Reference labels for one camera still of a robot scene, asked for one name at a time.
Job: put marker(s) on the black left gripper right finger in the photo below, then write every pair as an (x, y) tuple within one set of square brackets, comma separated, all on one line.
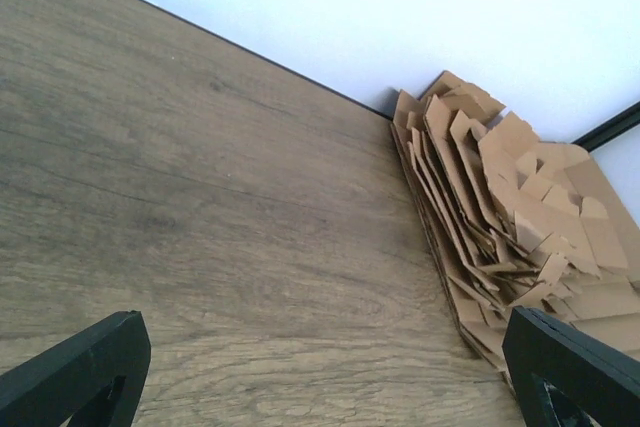
[(563, 377)]

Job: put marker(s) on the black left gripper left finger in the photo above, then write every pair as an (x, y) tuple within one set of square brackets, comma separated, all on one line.
[(93, 378)]

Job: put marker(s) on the stack of flat cardboard blanks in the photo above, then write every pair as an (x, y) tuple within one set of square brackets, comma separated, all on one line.
[(513, 220)]

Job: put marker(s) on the black back right frame post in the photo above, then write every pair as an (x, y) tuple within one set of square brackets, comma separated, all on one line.
[(611, 129)]

